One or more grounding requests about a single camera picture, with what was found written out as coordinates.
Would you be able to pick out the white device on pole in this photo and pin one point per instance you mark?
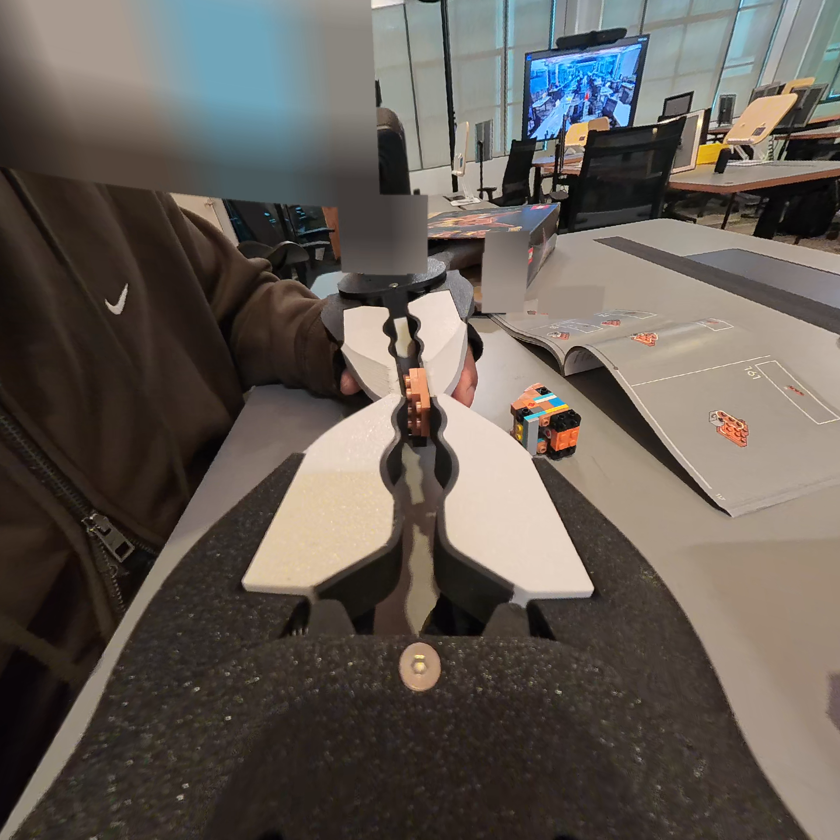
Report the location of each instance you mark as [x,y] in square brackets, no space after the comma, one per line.
[460,154]

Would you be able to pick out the multicoloured toy brick assembly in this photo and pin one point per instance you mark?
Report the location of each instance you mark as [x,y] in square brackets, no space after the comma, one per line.
[546,420]

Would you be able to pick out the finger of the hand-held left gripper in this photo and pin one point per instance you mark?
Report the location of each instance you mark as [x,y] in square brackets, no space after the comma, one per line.
[367,348]
[443,334]

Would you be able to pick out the dark printed toy set box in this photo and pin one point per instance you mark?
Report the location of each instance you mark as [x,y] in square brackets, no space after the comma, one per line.
[499,229]

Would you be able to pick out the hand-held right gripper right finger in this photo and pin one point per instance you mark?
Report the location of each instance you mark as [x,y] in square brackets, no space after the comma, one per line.
[512,518]

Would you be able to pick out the wood-edged office desk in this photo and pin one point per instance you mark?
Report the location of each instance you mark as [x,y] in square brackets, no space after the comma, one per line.
[741,177]

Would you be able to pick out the grey instruction booklet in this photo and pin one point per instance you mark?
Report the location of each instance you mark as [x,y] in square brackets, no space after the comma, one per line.
[689,387]

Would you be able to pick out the black office chair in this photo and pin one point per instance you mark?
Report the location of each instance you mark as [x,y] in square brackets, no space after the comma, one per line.
[282,253]
[620,177]
[515,174]

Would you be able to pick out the grey desk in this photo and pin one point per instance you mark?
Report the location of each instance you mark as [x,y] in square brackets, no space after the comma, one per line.
[689,590]

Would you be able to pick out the light wooden board stand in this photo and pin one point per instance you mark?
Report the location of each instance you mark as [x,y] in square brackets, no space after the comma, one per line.
[761,121]

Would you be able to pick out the large wall monitor screen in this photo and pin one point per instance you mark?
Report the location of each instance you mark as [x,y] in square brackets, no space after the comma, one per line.
[584,85]

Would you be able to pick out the grey side table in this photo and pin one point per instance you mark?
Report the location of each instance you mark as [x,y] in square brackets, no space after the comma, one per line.
[453,207]

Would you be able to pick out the black conference camera bar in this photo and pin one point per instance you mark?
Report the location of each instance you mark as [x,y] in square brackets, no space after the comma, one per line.
[590,37]

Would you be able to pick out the brown zip hoodie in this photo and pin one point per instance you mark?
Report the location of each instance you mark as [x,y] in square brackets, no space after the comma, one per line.
[98,394]

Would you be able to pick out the black floor lamp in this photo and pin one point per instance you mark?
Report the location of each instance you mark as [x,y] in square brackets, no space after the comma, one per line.
[449,79]

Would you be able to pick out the person's left forearm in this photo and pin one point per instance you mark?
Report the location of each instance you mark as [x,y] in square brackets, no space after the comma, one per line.
[282,328]

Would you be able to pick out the yellow box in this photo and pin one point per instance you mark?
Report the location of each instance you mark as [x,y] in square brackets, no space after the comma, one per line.
[709,152]

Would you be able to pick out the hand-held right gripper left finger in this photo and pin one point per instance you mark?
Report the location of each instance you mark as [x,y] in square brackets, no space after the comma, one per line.
[328,512]

